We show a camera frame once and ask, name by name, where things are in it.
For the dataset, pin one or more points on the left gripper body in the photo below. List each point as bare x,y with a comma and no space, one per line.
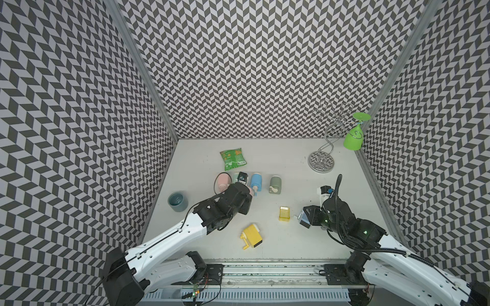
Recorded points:
244,208

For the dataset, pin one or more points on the green snack bag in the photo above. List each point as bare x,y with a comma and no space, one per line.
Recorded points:
233,159

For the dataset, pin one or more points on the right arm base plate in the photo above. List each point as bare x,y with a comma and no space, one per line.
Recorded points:
337,274

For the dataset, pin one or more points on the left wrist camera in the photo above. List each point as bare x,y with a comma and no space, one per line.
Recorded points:
242,177

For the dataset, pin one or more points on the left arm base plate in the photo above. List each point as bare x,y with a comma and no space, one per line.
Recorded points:
212,275

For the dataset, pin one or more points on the teal bowl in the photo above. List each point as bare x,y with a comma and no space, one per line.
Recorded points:
178,202

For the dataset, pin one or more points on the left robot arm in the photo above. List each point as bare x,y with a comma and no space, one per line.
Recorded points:
129,275

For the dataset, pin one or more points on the light blue pencil sharpener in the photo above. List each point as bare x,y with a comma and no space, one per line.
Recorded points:
303,220

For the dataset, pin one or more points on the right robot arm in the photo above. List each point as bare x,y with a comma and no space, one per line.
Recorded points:
378,259

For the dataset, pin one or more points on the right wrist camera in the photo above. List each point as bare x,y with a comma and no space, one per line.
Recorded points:
325,193

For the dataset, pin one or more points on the yellow pencil sharpener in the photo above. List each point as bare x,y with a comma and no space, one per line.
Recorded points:
251,236

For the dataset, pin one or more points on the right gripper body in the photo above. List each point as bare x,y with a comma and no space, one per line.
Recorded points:
320,217

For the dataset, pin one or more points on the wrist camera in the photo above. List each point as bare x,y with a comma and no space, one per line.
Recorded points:
325,193
242,177

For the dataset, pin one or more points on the sage green pencil sharpener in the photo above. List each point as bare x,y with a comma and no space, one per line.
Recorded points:
275,185

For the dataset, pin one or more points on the metal wire glass rack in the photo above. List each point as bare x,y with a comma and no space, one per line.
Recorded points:
321,160

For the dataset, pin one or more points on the green plastic wine glass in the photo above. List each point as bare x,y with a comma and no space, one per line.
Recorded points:
355,137

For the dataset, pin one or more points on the yellow transparent tray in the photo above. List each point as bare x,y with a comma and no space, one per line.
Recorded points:
284,214

